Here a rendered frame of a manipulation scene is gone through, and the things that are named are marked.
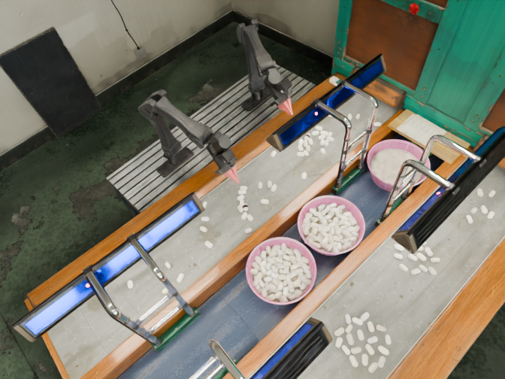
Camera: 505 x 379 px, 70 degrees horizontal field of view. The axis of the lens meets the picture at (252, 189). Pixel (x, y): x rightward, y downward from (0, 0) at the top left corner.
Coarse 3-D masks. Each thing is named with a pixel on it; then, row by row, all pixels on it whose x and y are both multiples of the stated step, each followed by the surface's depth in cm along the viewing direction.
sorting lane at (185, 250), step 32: (352, 128) 176; (256, 160) 170; (288, 160) 168; (320, 160) 167; (224, 192) 161; (256, 192) 160; (288, 192) 158; (192, 224) 153; (224, 224) 152; (256, 224) 151; (160, 256) 146; (192, 256) 145; (224, 256) 144; (128, 288) 140; (160, 288) 139; (64, 320) 135; (96, 320) 134; (64, 352) 128; (96, 352) 127
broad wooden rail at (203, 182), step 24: (336, 72) 197; (312, 96) 188; (288, 120) 179; (240, 144) 173; (264, 144) 173; (216, 168) 166; (144, 216) 155; (120, 240) 149; (72, 264) 145; (48, 288) 140
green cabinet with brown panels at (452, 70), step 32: (352, 0) 164; (384, 0) 151; (416, 0) 140; (448, 0) 131; (480, 0) 124; (352, 32) 175; (384, 32) 162; (416, 32) 150; (448, 32) 139; (480, 32) 131; (352, 64) 186; (416, 64) 159; (448, 64) 147; (480, 64) 137; (416, 96) 168; (448, 96) 156; (480, 96) 144; (480, 128) 152
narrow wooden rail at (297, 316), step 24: (456, 168) 157; (432, 192) 150; (408, 216) 145; (384, 240) 140; (360, 264) 135; (336, 288) 131; (312, 312) 127; (288, 336) 123; (240, 360) 120; (264, 360) 119
